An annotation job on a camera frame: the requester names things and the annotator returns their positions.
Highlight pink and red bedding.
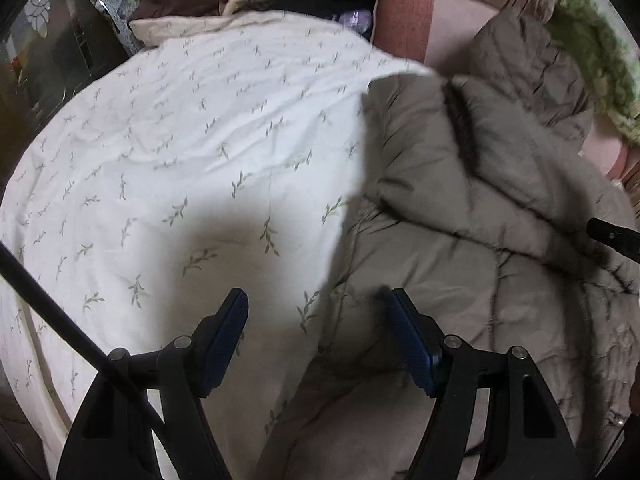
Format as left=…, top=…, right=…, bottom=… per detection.
left=371, top=0, right=640, bottom=186

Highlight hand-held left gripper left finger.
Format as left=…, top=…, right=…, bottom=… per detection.
left=56, top=287, right=250, bottom=480

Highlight black cable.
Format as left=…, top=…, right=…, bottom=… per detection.
left=0, top=245, right=168, bottom=436

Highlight green fuzzy blanket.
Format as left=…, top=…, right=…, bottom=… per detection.
left=547, top=0, right=640, bottom=143

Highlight white leaf-print bed sheet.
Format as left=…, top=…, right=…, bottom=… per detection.
left=0, top=12, right=436, bottom=480

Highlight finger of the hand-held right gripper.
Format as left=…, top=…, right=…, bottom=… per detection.
left=587, top=217, right=640, bottom=254

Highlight grey padded jacket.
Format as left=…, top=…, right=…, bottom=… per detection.
left=255, top=8, right=640, bottom=480

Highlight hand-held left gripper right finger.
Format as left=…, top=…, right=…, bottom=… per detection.
left=378, top=287, right=586, bottom=480

